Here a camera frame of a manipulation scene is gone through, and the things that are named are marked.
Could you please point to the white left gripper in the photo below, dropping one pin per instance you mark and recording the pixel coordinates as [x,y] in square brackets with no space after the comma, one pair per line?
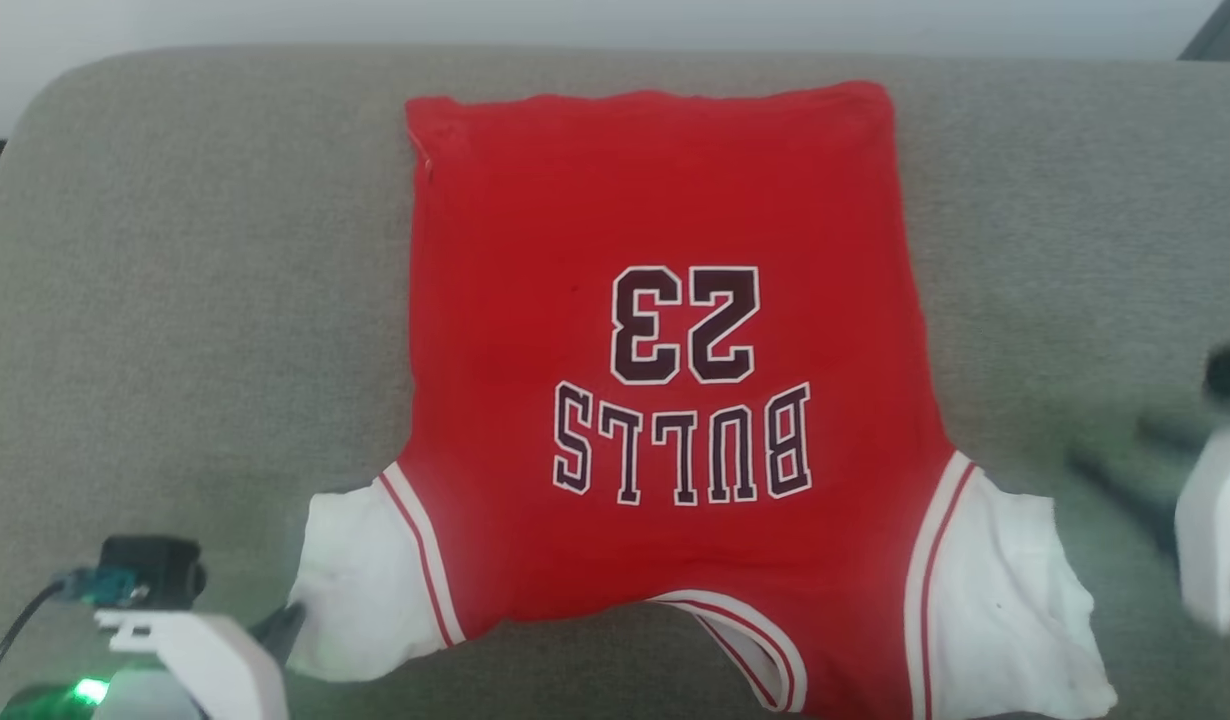
[210,665]

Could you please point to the grey metal pole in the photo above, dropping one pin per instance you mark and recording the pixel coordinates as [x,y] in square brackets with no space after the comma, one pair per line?
[1225,30]

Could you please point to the red Bulls basketball jersey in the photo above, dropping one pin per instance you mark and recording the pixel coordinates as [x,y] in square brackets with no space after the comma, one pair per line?
[595,220]

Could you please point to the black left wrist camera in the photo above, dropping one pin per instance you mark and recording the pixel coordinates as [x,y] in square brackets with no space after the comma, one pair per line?
[150,570]

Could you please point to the grey fabric sofa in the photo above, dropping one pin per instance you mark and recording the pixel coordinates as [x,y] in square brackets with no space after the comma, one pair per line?
[195,300]

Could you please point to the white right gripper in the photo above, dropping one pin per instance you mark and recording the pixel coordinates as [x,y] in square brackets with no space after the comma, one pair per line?
[1220,530]

